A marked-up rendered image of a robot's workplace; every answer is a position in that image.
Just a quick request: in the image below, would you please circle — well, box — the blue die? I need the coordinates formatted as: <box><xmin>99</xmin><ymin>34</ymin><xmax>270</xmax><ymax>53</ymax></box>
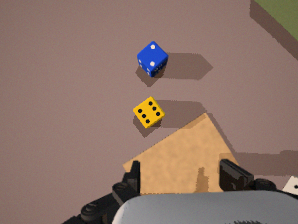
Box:
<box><xmin>137</xmin><ymin>41</ymin><xmax>168</xmax><ymax>77</ymax></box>

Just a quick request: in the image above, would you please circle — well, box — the white die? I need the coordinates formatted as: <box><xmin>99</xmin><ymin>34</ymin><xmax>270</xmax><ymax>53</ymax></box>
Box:
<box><xmin>282</xmin><ymin>175</ymin><xmax>298</xmax><ymax>195</ymax></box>

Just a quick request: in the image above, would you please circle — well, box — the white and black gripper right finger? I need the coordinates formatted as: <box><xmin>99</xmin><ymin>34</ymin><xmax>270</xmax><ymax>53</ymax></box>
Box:
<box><xmin>219</xmin><ymin>159</ymin><xmax>298</xmax><ymax>200</ymax></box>

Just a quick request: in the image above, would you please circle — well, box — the tan square mat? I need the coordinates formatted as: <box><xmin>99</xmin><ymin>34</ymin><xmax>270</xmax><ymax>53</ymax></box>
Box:
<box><xmin>123</xmin><ymin>112</ymin><xmax>239</xmax><ymax>195</ymax></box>

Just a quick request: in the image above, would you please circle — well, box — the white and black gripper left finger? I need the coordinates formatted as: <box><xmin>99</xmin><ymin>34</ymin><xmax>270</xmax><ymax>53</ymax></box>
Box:
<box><xmin>62</xmin><ymin>160</ymin><xmax>141</xmax><ymax>224</ymax></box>

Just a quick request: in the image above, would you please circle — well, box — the yellow die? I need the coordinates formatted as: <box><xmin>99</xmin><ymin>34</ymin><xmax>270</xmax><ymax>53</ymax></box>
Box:
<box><xmin>133</xmin><ymin>97</ymin><xmax>165</xmax><ymax>128</ymax></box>

